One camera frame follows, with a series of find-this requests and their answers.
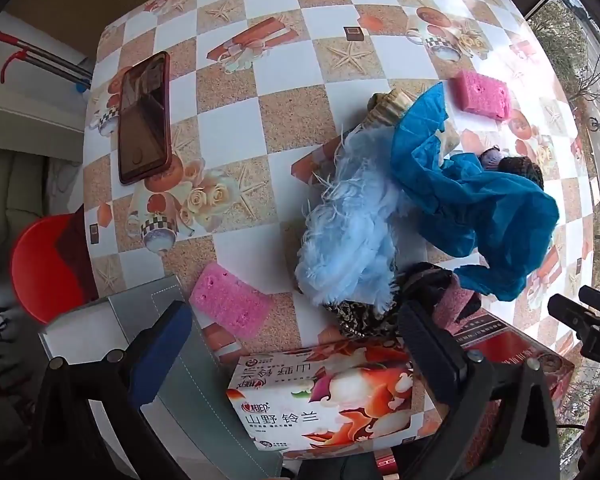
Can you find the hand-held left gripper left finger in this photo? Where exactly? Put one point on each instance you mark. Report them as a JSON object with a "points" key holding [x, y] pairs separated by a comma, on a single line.
{"points": [[165, 342]]}

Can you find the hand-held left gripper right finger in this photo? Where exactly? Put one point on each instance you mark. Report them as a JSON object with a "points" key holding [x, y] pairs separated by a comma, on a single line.
{"points": [[430, 355]]}

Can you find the blue nonwoven cloth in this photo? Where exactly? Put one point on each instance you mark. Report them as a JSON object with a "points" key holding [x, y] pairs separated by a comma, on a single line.
{"points": [[480, 210]]}

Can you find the beige knit sock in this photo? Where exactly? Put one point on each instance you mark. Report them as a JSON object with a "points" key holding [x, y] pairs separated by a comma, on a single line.
{"points": [[386, 106]]}

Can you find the pink sponge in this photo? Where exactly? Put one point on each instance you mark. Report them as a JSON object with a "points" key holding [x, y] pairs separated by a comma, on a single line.
{"points": [[227, 302], [482, 95], [455, 302]]}

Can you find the grey stitched case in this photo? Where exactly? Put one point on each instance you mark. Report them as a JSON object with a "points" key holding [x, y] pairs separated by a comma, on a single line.
{"points": [[105, 325]]}

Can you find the red cardboard box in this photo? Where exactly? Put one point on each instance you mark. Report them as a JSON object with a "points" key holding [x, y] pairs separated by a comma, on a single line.
{"points": [[510, 355]]}

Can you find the black cloth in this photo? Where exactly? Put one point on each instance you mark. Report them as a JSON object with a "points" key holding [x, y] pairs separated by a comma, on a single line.
{"points": [[425, 280]]}

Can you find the leopard print cloth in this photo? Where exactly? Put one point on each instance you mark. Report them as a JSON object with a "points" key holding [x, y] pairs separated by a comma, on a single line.
{"points": [[360, 321]]}

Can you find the printed tissue box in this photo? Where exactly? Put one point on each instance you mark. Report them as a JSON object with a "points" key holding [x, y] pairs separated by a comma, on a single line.
{"points": [[325, 405]]}

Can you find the light blue fluffy cloth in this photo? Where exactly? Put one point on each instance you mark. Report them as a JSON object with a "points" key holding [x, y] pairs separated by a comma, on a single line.
{"points": [[347, 240]]}

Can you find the red plastic stool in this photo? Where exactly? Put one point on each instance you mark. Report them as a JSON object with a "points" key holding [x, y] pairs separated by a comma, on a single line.
{"points": [[35, 270]]}

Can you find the dark knit hat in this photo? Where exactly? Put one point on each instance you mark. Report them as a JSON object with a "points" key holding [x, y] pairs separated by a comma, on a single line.
{"points": [[522, 170]]}

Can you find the purple knit cloth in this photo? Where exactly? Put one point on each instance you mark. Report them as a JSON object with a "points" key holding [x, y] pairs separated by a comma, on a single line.
{"points": [[491, 158]]}

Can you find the cream cushion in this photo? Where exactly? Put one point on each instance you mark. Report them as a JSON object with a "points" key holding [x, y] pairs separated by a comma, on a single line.
{"points": [[10, 195]]}

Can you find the smartphone in red case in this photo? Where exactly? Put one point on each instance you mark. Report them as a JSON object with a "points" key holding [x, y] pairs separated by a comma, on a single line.
{"points": [[144, 117]]}

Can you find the checkered printed tablecloth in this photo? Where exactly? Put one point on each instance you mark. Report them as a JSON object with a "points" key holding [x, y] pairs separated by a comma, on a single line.
{"points": [[280, 125]]}

